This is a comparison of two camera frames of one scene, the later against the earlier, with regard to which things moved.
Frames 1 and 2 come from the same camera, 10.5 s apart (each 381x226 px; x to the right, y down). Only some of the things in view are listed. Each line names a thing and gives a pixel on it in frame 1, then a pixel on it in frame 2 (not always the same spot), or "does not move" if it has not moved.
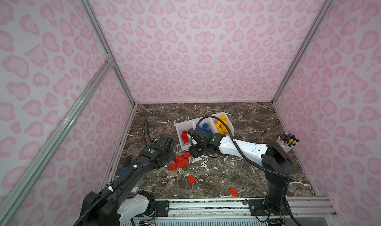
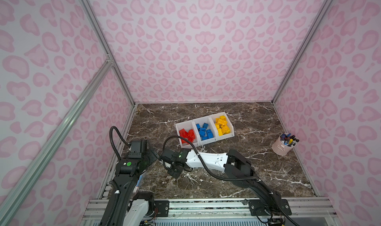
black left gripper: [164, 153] → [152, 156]
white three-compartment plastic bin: [219, 123] does not move
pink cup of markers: [287, 141] does not move
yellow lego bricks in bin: [221, 129] does not move
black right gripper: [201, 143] → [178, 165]
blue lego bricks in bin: [205, 126] does not move
